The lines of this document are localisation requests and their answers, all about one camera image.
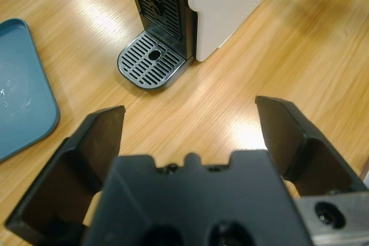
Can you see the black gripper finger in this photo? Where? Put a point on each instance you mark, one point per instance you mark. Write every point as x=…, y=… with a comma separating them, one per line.
x=72, y=171
x=291, y=142

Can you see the white capsule coffee machine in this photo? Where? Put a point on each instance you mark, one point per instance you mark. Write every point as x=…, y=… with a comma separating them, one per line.
x=225, y=12

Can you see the blue plastic tray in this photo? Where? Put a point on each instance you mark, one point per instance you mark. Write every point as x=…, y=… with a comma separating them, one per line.
x=23, y=84

